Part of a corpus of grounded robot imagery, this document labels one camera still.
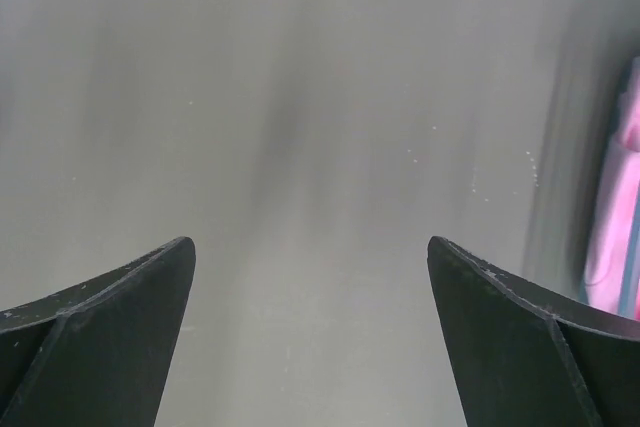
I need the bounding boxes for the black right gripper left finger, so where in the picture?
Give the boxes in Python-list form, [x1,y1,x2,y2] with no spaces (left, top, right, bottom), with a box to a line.
[1,237,196,427]

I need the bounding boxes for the pink t-shirt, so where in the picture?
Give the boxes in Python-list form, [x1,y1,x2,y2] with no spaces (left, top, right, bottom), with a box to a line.
[583,58,639,320]

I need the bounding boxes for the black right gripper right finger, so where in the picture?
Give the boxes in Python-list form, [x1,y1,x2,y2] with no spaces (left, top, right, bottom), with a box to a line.
[427,236,639,426]

